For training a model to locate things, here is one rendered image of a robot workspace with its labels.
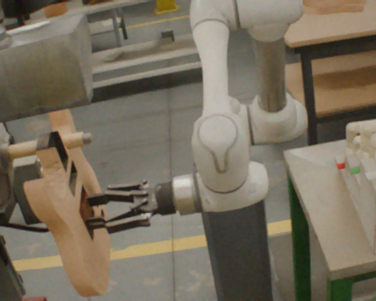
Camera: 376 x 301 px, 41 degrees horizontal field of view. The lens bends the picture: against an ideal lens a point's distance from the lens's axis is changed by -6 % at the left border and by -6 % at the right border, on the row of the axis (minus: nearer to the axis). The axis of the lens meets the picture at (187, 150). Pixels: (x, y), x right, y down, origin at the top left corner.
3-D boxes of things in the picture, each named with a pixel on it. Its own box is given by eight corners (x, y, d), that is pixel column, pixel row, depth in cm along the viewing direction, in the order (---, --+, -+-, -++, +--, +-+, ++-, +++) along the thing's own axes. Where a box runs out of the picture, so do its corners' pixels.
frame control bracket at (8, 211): (-3, 225, 138) (-8, 213, 136) (12, 189, 155) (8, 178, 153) (9, 223, 138) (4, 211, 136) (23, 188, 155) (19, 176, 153)
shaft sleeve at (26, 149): (14, 157, 120) (11, 160, 117) (11, 144, 119) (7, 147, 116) (86, 144, 119) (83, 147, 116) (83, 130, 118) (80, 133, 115)
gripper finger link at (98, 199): (103, 195, 122) (104, 193, 123) (75, 199, 122) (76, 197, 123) (107, 204, 124) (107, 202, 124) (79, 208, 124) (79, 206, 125)
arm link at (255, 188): (199, 181, 127) (192, 154, 115) (263, 169, 126) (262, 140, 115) (205, 223, 121) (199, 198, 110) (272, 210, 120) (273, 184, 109)
